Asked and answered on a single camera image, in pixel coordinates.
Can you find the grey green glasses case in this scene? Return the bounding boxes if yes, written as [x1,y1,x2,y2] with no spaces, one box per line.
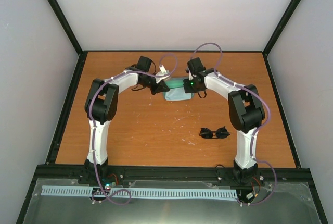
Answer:
[166,78,185,89]

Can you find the light blue cleaning cloth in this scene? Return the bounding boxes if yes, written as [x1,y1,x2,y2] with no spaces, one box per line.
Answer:
[164,88,193,102]

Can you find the black round sunglasses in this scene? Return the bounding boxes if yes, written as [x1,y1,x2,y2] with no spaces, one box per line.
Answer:
[199,127,230,139]

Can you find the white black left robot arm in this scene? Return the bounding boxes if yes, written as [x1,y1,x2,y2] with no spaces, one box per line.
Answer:
[84,56,173,184]

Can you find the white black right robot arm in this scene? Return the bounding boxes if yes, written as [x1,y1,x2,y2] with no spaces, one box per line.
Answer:
[183,57,265,184]

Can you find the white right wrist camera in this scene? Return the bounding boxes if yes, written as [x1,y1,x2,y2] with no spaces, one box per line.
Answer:
[185,67,196,80]

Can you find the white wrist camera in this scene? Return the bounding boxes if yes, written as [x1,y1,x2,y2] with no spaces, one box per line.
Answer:
[185,67,196,80]
[155,64,171,83]

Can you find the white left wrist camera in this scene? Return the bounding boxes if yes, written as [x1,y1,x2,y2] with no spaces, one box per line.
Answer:
[155,64,171,83]

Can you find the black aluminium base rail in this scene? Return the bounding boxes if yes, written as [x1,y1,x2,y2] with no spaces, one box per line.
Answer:
[33,164,313,186]

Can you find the light blue slotted cable duct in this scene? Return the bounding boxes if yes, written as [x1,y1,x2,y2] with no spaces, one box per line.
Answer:
[40,185,238,201]

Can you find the black right frame post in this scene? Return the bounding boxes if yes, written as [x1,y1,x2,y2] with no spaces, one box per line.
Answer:
[262,0,318,55]

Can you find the black frame post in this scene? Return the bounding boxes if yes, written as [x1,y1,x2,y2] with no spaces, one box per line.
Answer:
[32,0,84,55]
[262,0,318,55]

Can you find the black left frame post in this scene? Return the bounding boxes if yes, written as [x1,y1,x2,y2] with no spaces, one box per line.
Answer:
[32,0,84,55]

